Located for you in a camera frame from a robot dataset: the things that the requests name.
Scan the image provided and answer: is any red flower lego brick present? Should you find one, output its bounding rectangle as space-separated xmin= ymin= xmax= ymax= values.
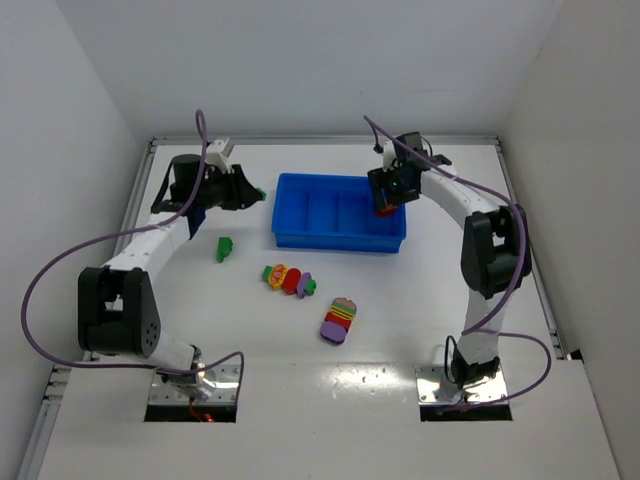
xmin=376 ymin=205 xmax=398 ymax=218

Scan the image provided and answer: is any green curved lego brick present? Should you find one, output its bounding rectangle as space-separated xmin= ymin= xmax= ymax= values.
xmin=216 ymin=237 xmax=233 ymax=263

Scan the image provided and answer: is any small green lego brick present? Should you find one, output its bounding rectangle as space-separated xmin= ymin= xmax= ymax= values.
xmin=256 ymin=187 xmax=267 ymax=201

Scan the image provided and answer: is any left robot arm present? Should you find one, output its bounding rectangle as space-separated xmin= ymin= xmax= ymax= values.
xmin=77 ymin=154 xmax=265 ymax=401

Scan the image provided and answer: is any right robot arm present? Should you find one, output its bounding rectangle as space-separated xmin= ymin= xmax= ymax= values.
xmin=367 ymin=155 xmax=531 ymax=388

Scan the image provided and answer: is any blue divided plastic bin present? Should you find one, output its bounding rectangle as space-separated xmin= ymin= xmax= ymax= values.
xmin=271 ymin=173 xmax=407 ymax=254

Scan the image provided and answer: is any green lego end brick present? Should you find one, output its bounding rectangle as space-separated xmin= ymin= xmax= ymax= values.
xmin=262 ymin=266 xmax=272 ymax=282

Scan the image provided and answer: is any yellow printed lego brick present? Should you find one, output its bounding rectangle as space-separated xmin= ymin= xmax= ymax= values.
xmin=267 ymin=264 xmax=288 ymax=290

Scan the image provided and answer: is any red round lego brick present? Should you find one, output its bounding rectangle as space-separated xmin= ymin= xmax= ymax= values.
xmin=282 ymin=268 xmax=301 ymax=295

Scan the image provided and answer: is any green lego brick with studs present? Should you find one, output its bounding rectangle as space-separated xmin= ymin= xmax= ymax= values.
xmin=304 ymin=279 xmax=317 ymax=295

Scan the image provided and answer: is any burger printed lego brick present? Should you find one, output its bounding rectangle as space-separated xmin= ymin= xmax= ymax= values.
xmin=330 ymin=297 xmax=357 ymax=321

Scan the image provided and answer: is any red lego brick in stack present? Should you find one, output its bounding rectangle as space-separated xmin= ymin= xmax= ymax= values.
xmin=325 ymin=310 xmax=354 ymax=332

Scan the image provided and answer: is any purple rounded lego brick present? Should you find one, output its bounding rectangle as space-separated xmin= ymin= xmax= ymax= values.
xmin=319 ymin=321 xmax=347 ymax=345

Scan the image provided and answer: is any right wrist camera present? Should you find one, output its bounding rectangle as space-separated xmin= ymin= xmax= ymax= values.
xmin=373 ymin=132 xmax=424 ymax=171

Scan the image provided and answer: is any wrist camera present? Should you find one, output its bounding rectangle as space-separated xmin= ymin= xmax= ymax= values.
xmin=373 ymin=132 xmax=424 ymax=171
xmin=206 ymin=138 xmax=233 ymax=174

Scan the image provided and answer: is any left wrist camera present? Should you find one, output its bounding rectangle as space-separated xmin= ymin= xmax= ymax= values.
xmin=206 ymin=138 xmax=233 ymax=174

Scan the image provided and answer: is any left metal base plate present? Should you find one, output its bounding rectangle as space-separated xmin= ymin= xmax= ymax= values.
xmin=148 ymin=364 xmax=241 ymax=407

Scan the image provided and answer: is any metal base plate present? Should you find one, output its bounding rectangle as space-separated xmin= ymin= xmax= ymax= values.
xmin=415 ymin=364 xmax=509 ymax=407
xmin=148 ymin=364 xmax=241 ymax=407

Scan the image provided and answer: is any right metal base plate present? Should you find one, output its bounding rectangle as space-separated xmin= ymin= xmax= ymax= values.
xmin=415 ymin=364 xmax=509 ymax=407

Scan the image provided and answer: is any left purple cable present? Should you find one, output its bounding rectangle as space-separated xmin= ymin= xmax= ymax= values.
xmin=21 ymin=109 xmax=245 ymax=376

